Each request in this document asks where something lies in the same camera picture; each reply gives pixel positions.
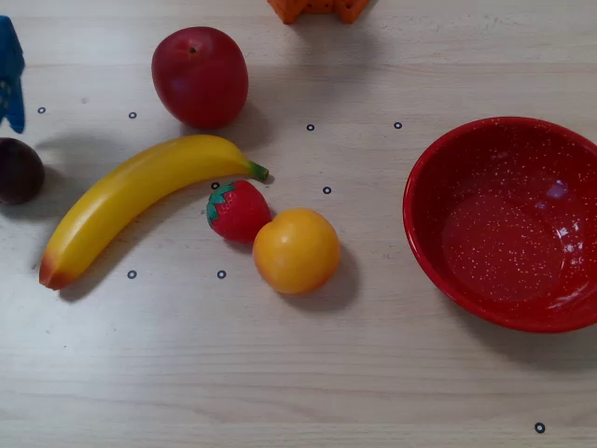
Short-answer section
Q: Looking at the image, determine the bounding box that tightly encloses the red strawberry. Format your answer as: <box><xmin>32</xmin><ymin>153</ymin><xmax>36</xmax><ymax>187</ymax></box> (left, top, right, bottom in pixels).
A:
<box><xmin>206</xmin><ymin>179</ymin><xmax>272</xmax><ymax>245</ymax></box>

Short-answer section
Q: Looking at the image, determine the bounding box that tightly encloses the blue gripper with motor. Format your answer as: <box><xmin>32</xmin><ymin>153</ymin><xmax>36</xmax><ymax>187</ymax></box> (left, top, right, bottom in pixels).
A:
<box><xmin>0</xmin><ymin>15</ymin><xmax>27</xmax><ymax>134</ymax></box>

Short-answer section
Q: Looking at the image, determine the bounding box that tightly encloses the red apple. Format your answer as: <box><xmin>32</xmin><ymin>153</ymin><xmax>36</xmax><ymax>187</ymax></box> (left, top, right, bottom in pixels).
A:
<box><xmin>150</xmin><ymin>25</ymin><xmax>250</xmax><ymax>131</ymax></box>

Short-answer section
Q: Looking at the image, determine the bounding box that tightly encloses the red speckled bowl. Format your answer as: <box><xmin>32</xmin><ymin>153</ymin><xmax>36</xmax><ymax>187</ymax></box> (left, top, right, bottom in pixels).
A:
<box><xmin>402</xmin><ymin>116</ymin><xmax>597</xmax><ymax>334</ymax></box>

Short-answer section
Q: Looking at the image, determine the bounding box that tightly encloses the dark purple plum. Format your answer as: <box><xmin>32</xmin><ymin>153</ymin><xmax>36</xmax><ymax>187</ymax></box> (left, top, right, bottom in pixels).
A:
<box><xmin>0</xmin><ymin>136</ymin><xmax>47</xmax><ymax>207</ymax></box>

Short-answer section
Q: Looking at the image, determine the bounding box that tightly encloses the orange robot base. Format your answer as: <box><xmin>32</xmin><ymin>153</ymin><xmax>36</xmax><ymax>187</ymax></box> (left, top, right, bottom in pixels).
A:
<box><xmin>268</xmin><ymin>0</ymin><xmax>374</xmax><ymax>25</ymax></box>

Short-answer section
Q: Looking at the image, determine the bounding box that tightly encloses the orange yellow peach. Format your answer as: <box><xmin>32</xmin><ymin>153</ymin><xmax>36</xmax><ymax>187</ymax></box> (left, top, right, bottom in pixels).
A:
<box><xmin>252</xmin><ymin>207</ymin><xmax>342</xmax><ymax>296</ymax></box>

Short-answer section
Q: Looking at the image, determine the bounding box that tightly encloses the yellow banana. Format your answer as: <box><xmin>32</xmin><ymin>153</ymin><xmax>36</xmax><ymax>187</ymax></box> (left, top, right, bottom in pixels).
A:
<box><xmin>38</xmin><ymin>133</ymin><xmax>271</xmax><ymax>291</ymax></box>

